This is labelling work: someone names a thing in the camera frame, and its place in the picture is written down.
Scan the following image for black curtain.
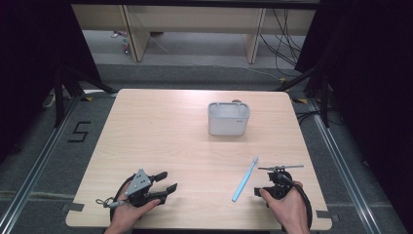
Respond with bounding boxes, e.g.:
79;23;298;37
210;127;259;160
294;0;413;225
0;0;102;164

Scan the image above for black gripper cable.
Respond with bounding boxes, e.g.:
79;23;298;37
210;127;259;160
109;175;136;222
277;173;314;233

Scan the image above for person's left hand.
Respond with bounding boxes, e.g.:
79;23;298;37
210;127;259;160
103;189;162;234

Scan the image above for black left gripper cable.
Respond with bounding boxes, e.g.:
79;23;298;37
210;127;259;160
109;175;136;222

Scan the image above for white floor cable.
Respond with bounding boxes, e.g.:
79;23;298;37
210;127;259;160
207;63;284;82

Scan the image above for black tape patch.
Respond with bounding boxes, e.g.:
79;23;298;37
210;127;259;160
315;210;341;223
60;202;86;213

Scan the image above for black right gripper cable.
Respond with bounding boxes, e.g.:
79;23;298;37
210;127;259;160
277;173;314;233

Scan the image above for black metal stand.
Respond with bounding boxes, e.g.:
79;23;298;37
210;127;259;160
53;63;119;129
274;63;331;129

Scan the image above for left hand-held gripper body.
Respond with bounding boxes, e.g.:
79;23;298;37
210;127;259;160
124;168;161;209

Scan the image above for person's right hand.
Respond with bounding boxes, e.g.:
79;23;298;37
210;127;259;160
258;180;312;234

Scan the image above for red and green floor clutter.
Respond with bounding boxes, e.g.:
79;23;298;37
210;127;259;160
110;30;131;56

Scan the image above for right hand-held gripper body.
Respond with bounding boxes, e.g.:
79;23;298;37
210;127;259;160
257;164;306;200

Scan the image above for grey plug with cord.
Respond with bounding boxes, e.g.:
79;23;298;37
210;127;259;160
94;197;127;210

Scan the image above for black hanging cables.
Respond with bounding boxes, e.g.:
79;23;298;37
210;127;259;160
258;8;307;78

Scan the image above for grey toothbrush holder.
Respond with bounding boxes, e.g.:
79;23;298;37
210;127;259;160
206;100;251;137

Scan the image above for light blue toothbrush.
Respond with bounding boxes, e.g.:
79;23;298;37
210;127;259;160
231;156;260;203

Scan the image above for metal floor rail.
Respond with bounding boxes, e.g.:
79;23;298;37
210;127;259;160
306;97;383;234
0;96;82;234

